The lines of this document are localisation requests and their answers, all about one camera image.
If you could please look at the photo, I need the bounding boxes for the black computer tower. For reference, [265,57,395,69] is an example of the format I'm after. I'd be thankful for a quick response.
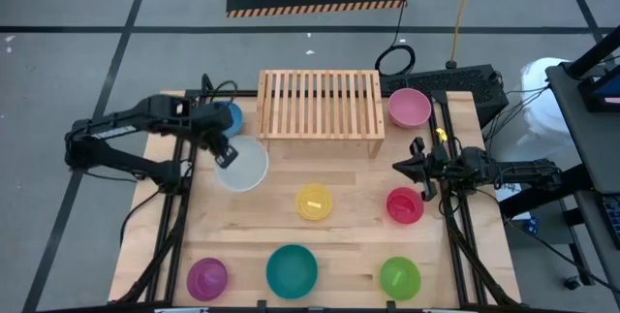
[380,64,510,128]

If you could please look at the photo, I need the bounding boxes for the pink bowl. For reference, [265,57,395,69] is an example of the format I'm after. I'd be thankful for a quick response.
[387,87,433,129]

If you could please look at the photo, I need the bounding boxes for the red translucent bowl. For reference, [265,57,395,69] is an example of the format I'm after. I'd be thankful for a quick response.
[386,186,425,226]

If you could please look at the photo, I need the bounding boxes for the black keyboard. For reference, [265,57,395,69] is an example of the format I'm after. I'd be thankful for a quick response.
[600,194,620,251]

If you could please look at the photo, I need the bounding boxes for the blue bowl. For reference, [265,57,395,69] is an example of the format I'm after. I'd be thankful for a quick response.
[212,101,244,139]

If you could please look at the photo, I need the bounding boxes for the black hanging cable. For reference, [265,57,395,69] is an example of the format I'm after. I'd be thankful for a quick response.
[375,0,417,78]

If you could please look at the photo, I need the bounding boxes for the green translucent bowl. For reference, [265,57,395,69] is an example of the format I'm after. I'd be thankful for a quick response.
[379,256,422,302]

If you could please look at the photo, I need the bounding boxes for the wooden slatted shelf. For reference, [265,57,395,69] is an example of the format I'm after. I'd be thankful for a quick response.
[255,69,387,159]

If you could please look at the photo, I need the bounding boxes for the yellow translucent bowl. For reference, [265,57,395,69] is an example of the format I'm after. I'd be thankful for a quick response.
[294,182,334,222]

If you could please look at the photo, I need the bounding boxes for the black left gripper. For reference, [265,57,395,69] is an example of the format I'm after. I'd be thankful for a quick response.
[201,126,239,170]

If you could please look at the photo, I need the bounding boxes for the white plastic bag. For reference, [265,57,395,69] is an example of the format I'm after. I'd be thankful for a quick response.
[520,56,573,149]

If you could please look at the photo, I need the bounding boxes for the grey desk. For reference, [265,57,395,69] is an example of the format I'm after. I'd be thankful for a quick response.
[545,58,620,196]

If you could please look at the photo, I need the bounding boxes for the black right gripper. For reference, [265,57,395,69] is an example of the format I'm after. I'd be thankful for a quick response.
[392,137,445,203]

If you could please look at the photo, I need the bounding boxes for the large white bowl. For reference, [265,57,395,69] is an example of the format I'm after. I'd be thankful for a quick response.
[214,136,269,193]

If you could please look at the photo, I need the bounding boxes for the teal bowl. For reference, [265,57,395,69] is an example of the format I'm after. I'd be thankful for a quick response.
[264,243,320,300]

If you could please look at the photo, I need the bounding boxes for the purple translucent bowl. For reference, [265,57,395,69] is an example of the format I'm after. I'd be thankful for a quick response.
[186,257,230,302]

